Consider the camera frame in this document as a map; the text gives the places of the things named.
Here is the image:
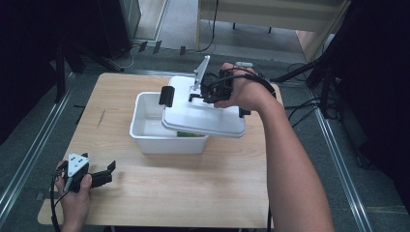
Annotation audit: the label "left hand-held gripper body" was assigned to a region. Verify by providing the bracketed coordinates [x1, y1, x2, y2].
[62, 152, 95, 194]

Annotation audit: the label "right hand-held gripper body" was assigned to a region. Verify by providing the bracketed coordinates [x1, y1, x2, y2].
[192, 55, 235, 104]

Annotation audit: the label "white box lid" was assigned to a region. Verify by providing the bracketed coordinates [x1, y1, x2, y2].
[158, 75, 251, 139]

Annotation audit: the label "white plastic storage box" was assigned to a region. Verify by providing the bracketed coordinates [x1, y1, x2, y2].
[129, 92, 209, 155]

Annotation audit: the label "person's right hand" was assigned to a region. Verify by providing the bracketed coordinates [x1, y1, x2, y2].
[214, 62, 282, 112]

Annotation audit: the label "person's left hand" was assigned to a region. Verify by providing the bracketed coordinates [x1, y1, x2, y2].
[54, 159, 93, 225]

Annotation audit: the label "green object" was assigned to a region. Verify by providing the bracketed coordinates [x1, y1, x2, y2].
[176, 130, 206, 138]

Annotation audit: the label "light wooden cabinet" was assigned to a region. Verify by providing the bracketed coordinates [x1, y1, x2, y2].
[196, 0, 352, 63]

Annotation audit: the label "black stand base bar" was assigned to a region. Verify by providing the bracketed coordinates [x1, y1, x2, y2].
[66, 42, 126, 73]

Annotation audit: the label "black metal stand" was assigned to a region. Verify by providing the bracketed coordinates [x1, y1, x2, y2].
[270, 28, 342, 120]

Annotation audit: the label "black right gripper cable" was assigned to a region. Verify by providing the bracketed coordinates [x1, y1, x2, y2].
[206, 67, 278, 100]

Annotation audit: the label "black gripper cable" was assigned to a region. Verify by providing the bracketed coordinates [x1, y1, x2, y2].
[49, 167, 71, 232]
[206, 67, 278, 100]

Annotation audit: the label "aluminium floor rail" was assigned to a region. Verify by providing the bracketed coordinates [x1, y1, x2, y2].
[310, 91, 375, 232]
[0, 72, 75, 223]

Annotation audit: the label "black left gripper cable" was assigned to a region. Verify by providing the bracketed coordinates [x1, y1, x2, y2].
[49, 167, 71, 232]

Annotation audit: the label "black hanging cable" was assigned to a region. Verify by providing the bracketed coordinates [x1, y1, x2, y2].
[194, 0, 220, 53]

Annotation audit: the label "white floor cable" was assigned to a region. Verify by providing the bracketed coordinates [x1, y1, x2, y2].
[119, 44, 140, 71]

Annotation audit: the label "black floor cables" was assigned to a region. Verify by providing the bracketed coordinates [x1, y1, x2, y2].
[283, 62, 323, 130]

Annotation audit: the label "black stand post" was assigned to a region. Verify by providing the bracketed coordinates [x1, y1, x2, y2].
[53, 40, 68, 104]

